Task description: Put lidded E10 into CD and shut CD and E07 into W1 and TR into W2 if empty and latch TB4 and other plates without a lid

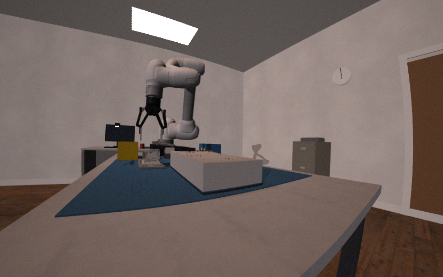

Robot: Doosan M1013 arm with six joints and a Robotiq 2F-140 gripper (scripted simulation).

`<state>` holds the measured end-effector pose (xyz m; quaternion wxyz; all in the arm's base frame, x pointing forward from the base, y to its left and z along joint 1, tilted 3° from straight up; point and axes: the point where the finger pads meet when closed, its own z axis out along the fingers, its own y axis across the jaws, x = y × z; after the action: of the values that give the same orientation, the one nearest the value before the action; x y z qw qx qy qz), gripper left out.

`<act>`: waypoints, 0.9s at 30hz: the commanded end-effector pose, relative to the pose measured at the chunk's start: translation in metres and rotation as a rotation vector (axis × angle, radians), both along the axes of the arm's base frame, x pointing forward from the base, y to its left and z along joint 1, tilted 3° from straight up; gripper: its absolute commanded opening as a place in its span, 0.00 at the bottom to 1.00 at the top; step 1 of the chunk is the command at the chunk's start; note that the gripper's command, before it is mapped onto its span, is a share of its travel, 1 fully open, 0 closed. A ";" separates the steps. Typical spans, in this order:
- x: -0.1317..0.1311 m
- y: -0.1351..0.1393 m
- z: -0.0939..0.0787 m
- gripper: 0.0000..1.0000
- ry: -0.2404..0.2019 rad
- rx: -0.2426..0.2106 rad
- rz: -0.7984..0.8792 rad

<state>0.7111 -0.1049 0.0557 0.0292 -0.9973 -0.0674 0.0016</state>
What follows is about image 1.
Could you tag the yellow open-top bin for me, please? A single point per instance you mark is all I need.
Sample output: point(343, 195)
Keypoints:
point(127, 150)

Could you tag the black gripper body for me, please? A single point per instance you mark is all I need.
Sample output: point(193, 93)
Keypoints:
point(153, 103)

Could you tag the dark blue bench mat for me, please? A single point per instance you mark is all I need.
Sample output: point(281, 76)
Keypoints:
point(123, 187)

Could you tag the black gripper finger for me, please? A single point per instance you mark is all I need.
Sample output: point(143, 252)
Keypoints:
point(141, 109)
point(160, 123)

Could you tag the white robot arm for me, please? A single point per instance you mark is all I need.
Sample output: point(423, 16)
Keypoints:
point(186, 75)

